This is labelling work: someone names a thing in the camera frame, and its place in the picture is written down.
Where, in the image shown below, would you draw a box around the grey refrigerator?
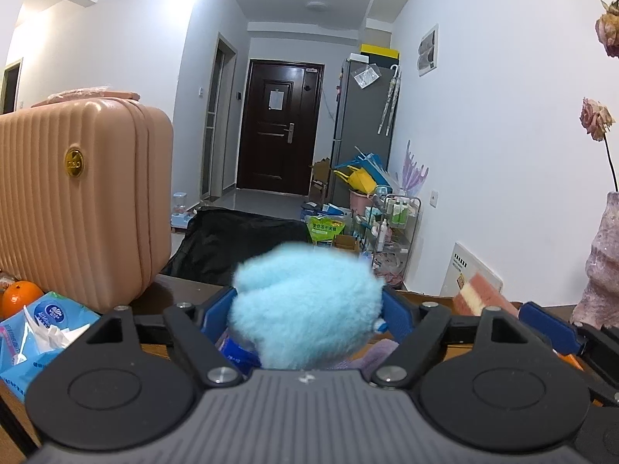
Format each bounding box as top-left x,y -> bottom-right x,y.
328,56 -> 402,209

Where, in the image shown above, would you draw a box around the green snack bag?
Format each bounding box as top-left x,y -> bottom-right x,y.
306,216 -> 346,245

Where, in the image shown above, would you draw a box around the wire rack cart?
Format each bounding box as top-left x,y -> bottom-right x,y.
352,194 -> 422,289

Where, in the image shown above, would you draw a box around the dried pink roses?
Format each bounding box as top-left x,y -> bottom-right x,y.
579,0 -> 619,194

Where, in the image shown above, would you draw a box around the blue tissue pack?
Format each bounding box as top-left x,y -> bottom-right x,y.
0,292 -> 100,402

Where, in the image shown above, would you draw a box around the yellow box on fridge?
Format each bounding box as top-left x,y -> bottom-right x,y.
360,43 -> 400,62

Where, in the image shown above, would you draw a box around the orange fruit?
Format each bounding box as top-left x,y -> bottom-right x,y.
1,281 -> 44,319

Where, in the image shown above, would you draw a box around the pink ribbed suitcase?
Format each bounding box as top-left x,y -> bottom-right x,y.
1,92 -> 173,313

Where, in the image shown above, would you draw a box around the red cardboard box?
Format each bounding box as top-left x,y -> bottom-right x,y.
212,289 -> 605,407

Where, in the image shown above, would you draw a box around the light blue plush toy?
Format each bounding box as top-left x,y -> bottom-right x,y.
227,243 -> 384,370

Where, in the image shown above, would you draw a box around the blue tissue box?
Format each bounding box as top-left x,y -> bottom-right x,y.
216,328 -> 261,377

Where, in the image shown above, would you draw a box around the dark brown door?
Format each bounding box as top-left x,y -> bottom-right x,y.
236,60 -> 324,196

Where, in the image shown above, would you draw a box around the purple folded towel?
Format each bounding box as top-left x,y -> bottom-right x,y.
343,338 -> 399,376

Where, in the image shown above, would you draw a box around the yellow watering can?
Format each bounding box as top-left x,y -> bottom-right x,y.
333,165 -> 377,195

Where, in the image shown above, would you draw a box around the wall electrical panel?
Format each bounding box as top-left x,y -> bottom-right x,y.
417,24 -> 439,77

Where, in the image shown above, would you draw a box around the pink sponge block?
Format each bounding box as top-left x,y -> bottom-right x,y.
453,273 -> 518,317

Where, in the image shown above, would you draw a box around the pink textured vase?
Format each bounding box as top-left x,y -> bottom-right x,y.
571,192 -> 619,329

